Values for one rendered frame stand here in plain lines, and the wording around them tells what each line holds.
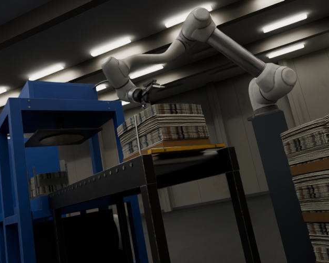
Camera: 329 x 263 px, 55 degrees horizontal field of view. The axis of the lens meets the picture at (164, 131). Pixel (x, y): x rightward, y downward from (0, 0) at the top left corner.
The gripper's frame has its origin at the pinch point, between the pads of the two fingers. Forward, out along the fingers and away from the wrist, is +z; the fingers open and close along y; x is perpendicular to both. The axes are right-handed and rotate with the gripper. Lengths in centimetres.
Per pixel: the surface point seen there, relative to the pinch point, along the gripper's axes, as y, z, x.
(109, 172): 34.0, 4.5, 27.8
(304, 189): 35, 56, -50
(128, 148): 26.0, -4.8, 13.6
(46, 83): 4, -144, 16
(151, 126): 10.2, 14.8, 13.9
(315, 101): 33, -483, -1066
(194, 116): 5.0, 18.7, -7.8
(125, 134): 19.2, -8.7, 13.8
